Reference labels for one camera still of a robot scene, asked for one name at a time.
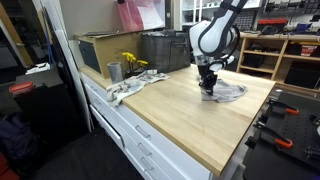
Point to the yellow artificial flowers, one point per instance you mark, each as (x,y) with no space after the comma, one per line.
(128,57)

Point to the white shelving unit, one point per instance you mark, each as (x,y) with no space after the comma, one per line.
(198,11)

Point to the grey towel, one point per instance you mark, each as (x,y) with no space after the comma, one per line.
(230,91)

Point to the large black storage bin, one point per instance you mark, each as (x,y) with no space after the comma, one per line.
(301,76)

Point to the brown cardboard box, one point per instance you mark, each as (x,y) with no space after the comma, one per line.
(110,50)

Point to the purple backpack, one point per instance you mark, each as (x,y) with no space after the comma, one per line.
(16,140)

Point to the black robot cart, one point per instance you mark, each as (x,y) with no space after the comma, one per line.
(266,166)

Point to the clear plastic storage bin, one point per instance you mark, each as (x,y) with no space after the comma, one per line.
(128,16)

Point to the black side cabinet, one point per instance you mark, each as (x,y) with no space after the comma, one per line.
(50,103)

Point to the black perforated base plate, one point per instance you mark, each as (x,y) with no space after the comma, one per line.
(300,128)

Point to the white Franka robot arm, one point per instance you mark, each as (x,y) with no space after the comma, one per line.
(210,36)

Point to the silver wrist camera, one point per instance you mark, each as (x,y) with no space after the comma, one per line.
(223,62)

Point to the grey metal cup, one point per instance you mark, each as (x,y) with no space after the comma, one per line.
(115,72)

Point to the white drawer cabinet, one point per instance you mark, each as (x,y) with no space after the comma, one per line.
(156,150)

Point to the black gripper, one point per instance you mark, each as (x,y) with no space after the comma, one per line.
(208,76)

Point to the white crumpled paper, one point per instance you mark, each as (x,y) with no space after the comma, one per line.
(38,68)

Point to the small black storage bin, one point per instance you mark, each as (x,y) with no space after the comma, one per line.
(255,60)

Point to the red black toolbox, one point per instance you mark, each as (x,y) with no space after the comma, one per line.
(271,25)

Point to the red lid container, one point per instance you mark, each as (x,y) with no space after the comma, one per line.
(21,88)

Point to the patterned white grey cloth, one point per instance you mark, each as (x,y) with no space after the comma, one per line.
(130,86)

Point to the red white box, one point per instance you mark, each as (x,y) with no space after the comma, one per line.
(308,50)

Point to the dark grey storage crate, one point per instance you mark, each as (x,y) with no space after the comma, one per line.
(166,53)

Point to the wooden shelf unit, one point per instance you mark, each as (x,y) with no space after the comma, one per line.
(280,55)

